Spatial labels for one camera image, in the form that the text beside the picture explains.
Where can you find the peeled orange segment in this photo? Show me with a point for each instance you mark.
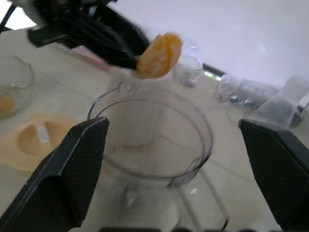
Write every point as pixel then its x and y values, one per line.
pixel 160 56

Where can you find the clear blender jug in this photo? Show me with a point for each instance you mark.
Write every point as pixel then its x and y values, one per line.
pixel 193 145

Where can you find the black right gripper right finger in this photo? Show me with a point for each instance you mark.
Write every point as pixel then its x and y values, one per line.
pixel 282 174

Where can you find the clear conical flask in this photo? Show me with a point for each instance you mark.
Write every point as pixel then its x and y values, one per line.
pixel 277 108

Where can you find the small clear glass cup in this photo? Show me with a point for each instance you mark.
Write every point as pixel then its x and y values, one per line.
pixel 189 65

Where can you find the clear zip bag red stripe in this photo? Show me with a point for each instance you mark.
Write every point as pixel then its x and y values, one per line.
pixel 91 58

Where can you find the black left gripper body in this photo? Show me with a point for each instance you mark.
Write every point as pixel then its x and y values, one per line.
pixel 74 14

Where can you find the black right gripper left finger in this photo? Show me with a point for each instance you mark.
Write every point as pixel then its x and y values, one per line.
pixel 60 181

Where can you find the clear bag with metal parts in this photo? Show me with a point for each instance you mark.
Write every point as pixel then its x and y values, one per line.
pixel 243 93

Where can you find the clear glass bowl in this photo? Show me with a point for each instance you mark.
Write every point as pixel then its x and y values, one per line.
pixel 23 84

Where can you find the cream blender lid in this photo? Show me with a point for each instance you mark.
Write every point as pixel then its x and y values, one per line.
pixel 29 142

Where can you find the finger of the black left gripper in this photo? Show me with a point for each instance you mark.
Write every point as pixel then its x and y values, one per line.
pixel 130 31
pixel 91 43

